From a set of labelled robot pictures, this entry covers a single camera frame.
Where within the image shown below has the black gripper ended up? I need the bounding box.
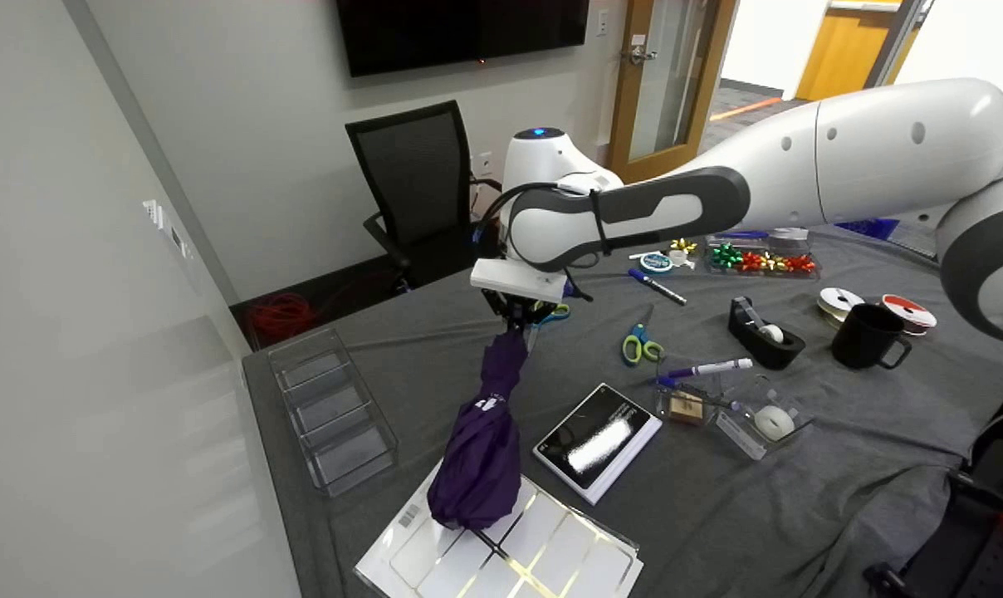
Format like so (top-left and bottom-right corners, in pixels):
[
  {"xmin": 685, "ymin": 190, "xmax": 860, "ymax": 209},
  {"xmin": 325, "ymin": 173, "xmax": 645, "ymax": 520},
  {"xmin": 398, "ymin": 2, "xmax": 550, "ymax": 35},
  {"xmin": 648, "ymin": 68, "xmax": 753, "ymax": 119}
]
[{"xmin": 487, "ymin": 289, "xmax": 572, "ymax": 335}]

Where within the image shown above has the purple cloth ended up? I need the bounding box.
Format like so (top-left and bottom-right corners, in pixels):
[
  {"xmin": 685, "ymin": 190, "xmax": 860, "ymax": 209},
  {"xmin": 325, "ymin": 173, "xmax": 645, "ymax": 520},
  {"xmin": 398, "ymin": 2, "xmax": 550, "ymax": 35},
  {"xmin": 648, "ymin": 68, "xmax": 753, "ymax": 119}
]
[{"xmin": 425, "ymin": 327, "xmax": 530, "ymax": 559}]

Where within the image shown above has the clear plastic compartment case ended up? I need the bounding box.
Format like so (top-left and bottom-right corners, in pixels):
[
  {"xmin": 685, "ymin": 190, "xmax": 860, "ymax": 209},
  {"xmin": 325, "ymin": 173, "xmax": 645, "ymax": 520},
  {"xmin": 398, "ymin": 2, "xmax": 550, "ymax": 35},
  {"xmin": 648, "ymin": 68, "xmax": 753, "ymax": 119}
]
[{"xmin": 269, "ymin": 332, "xmax": 401, "ymax": 508}]

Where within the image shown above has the grey table cloth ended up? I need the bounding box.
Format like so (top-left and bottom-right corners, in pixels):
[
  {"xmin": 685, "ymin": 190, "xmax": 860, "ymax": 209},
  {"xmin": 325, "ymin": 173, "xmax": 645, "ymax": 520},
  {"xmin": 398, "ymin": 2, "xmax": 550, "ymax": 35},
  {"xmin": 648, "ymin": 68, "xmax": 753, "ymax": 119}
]
[{"xmin": 239, "ymin": 218, "xmax": 1003, "ymax": 598}]

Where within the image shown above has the blue white pen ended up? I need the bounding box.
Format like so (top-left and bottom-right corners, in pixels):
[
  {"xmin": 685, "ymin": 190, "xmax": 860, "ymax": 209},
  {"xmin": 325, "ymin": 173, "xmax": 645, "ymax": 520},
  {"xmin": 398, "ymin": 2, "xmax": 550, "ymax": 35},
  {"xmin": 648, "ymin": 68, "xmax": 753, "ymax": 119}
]
[{"xmin": 624, "ymin": 265, "xmax": 690, "ymax": 308}]

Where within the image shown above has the white box black window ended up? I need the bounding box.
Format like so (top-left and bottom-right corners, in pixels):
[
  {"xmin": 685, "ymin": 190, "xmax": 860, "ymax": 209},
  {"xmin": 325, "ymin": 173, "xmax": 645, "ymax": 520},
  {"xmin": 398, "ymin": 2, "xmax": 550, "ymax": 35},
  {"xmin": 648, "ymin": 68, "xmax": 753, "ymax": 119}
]
[{"xmin": 529, "ymin": 380, "xmax": 668, "ymax": 508}]

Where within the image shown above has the blue white ribbon roll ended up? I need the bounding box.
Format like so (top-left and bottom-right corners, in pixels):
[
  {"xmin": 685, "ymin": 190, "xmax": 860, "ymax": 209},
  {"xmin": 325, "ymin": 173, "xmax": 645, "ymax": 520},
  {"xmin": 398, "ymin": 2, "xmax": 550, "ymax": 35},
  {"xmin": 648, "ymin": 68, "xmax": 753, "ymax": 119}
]
[{"xmin": 626, "ymin": 247, "xmax": 679, "ymax": 280}]

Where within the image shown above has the yellow gift bow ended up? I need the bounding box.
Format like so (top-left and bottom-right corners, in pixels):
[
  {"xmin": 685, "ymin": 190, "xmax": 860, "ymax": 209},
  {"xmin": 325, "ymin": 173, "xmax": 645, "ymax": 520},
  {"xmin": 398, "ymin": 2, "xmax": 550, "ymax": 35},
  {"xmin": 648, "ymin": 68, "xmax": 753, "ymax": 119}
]
[{"xmin": 663, "ymin": 232, "xmax": 705, "ymax": 268}]

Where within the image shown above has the black mesh office chair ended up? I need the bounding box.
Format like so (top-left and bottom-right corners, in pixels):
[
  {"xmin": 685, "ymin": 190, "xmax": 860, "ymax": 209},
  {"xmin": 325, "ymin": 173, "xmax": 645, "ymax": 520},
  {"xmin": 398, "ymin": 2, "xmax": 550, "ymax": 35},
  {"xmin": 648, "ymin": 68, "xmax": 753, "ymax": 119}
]
[{"xmin": 343, "ymin": 97, "xmax": 512, "ymax": 291}]

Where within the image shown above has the small brown tag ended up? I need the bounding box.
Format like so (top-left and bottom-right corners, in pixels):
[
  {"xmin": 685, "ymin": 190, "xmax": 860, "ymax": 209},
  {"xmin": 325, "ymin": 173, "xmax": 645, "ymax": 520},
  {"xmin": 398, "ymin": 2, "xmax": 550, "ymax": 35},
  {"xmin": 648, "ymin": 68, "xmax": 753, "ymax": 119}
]
[{"xmin": 663, "ymin": 390, "xmax": 710, "ymax": 429}]

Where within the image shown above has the white marker blue cap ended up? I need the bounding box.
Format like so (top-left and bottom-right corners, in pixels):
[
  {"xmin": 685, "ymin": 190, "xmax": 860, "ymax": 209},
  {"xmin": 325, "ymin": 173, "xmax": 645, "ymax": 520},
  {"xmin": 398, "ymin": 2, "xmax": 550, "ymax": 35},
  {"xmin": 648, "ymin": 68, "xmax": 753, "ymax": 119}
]
[{"xmin": 648, "ymin": 356, "xmax": 756, "ymax": 393}]

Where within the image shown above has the wooden glass panel door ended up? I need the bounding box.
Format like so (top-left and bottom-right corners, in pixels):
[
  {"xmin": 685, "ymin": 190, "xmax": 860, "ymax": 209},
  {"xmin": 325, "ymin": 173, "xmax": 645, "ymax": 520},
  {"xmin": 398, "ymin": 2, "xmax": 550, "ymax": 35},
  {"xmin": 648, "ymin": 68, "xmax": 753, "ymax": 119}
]
[{"xmin": 604, "ymin": 0, "xmax": 739, "ymax": 187}]

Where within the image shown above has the black tape dispenser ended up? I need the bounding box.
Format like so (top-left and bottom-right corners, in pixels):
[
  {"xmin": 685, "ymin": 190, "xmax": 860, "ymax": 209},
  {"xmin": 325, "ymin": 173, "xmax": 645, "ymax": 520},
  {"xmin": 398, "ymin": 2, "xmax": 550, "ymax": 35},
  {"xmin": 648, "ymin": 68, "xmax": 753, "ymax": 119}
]
[{"xmin": 722, "ymin": 291, "xmax": 811, "ymax": 372}]

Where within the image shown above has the clear box of gift bows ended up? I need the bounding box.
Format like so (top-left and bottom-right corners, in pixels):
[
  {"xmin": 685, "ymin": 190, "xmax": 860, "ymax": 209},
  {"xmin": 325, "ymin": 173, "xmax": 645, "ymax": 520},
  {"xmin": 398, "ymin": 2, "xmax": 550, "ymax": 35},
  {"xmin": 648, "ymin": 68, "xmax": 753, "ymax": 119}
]
[{"xmin": 706, "ymin": 239, "xmax": 822, "ymax": 280}]

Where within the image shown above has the red object on floor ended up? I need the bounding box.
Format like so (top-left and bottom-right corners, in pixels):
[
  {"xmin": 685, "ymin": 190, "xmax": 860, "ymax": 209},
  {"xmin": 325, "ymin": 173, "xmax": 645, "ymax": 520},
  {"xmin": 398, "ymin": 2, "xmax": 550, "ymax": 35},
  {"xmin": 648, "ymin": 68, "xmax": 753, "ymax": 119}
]
[{"xmin": 243, "ymin": 291, "xmax": 318, "ymax": 347}]

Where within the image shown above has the clear box with tape roll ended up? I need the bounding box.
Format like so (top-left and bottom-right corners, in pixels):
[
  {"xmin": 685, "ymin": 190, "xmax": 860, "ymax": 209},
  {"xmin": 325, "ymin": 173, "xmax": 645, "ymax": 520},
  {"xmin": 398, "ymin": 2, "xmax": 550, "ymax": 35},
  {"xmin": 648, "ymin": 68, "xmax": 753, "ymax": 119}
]
[{"xmin": 710, "ymin": 384, "xmax": 811, "ymax": 461}]

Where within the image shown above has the black mug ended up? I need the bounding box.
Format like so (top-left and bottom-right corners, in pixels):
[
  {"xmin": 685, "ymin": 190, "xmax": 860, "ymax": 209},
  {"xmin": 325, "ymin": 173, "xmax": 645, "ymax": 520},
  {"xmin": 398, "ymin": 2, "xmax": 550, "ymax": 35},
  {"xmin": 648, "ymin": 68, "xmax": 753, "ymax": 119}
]
[{"xmin": 825, "ymin": 299, "xmax": 916, "ymax": 372}]

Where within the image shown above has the red white ribbon spool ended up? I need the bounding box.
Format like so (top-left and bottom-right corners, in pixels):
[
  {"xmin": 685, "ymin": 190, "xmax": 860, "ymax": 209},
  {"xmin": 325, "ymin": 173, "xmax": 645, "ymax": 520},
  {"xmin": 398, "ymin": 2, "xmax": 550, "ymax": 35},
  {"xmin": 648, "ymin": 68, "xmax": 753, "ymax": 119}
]
[{"xmin": 876, "ymin": 289, "xmax": 938, "ymax": 341}]

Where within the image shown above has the yellow wooden door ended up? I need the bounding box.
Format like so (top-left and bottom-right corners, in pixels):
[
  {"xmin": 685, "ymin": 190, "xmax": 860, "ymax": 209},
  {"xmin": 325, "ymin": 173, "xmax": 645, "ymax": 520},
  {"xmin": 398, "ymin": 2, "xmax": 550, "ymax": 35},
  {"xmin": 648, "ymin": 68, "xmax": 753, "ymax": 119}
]
[{"xmin": 792, "ymin": 2, "xmax": 911, "ymax": 111}]

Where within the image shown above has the black red chair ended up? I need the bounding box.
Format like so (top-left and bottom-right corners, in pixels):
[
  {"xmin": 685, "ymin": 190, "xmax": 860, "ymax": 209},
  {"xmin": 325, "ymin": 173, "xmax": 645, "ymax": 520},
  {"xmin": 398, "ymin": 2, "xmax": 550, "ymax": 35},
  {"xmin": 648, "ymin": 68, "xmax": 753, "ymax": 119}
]
[{"xmin": 864, "ymin": 341, "xmax": 1003, "ymax": 598}]

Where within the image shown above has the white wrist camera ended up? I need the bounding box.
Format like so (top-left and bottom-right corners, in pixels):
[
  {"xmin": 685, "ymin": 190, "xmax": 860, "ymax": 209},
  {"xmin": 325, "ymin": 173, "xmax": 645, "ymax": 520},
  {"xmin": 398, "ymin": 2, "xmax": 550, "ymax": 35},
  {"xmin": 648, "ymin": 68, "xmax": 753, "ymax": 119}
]
[{"xmin": 467, "ymin": 256, "xmax": 572, "ymax": 306}]

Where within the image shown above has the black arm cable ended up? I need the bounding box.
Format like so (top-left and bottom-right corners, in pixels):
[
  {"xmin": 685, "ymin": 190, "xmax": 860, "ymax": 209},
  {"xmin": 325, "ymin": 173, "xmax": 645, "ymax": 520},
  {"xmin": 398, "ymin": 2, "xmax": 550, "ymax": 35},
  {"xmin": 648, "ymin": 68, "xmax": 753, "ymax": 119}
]
[{"xmin": 467, "ymin": 181, "xmax": 538, "ymax": 268}]

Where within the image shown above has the black wall television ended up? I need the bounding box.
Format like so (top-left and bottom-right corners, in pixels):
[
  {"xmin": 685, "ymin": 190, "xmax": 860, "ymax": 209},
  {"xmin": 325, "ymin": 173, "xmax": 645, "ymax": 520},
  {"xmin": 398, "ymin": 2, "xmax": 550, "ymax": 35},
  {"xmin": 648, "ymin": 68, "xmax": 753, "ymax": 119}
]
[{"xmin": 333, "ymin": 0, "xmax": 594, "ymax": 81}]

